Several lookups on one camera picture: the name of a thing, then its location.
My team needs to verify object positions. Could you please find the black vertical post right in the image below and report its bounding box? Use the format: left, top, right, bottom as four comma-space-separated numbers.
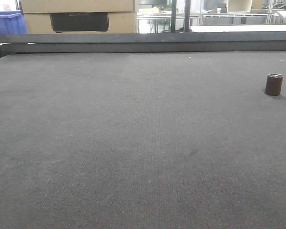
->
184, 0, 191, 32

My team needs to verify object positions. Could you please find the lower cardboard box black label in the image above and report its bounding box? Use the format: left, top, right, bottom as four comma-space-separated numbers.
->
24, 12, 138, 34

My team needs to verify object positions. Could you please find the black vertical post left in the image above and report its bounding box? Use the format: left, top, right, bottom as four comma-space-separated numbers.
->
171, 0, 177, 33

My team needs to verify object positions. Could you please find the dark grey felt mat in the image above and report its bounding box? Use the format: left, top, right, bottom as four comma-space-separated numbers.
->
0, 52, 286, 229

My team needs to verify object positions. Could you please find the blue plastic bin background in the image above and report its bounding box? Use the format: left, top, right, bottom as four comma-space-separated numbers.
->
0, 10, 28, 35

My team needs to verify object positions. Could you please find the upper cardboard box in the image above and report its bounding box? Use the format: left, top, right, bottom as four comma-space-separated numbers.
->
21, 0, 139, 13

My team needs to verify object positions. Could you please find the black vertical post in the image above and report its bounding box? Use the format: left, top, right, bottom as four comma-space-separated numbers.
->
171, 0, 177, 33
184, 0, 191, 32

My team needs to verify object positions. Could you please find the dark brown cylindrical capacitor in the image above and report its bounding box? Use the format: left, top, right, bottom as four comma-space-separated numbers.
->
265, 73, 283, 96

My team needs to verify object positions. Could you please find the white metal rack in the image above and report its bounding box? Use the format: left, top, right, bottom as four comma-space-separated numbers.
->
200, 13, 279, 25

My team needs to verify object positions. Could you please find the dark grey back rail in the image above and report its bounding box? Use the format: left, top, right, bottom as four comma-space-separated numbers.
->
0, 31, 286, 56

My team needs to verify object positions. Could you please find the white background table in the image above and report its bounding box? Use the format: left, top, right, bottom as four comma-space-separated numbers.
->
190, 24, 286, 32

